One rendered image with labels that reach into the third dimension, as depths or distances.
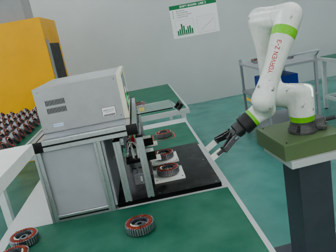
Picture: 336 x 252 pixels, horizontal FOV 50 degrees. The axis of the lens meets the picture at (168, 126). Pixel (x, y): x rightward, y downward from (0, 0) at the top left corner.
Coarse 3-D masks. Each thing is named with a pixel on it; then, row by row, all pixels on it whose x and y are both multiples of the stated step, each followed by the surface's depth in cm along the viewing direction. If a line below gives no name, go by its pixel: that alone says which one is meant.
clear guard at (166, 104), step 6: (156, 102) 213; (162, 102) 209; (168, 102) 206; (138, 108) 205; (144, 108) 201; (150, 108) 198; (156, 108) 195; (162, 108) 193; (168, 108) 192; (174, 108) 192; (138, 114) 191
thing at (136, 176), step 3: (141, 168) 179; (135, 171) 177; (141, 171) 175; (135, 174) 173; (138, 174) 173; (141, 174) 173; (135, 177) 173; (138, 177) 174; (135, 180) 174; (138, 180) 174; (135, 183) 174; (138, 183) 174; (141, 183) 174
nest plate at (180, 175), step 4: (180, 168) 181; (156, 172) 182; (180, 172) 176; (156, 176) 177; (160, 176) 176; (168, 176) 174; (172, 176) 173; (176, 176) 172; (180, 176) 172; (184, 176) 172; (156, 180) 172; (160, 180) 171; (164, 180) 171; (168, 180) 172
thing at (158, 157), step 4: (148, 148) 177; (152, 148) 176; (148, 152) 172; (152, 152) 172; (136, 156) 176; (148, 156) 172; (152, 156) 172; (156, 156) 176; (160, 156) 175; (128, 160) 172; (132, 160) 172; (136, 160) 172; (152, 160) 173; (136, 164) 173; (136, 168) 174
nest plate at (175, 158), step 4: (172, 156) 201; (176, 156) 200; (156, 160) 199; (164, 160) 197; (168, 160) 196; (172, 160) 195; (176, 160) 195; (152, 164) 194; (156, 164) 195; (160, 164) 195
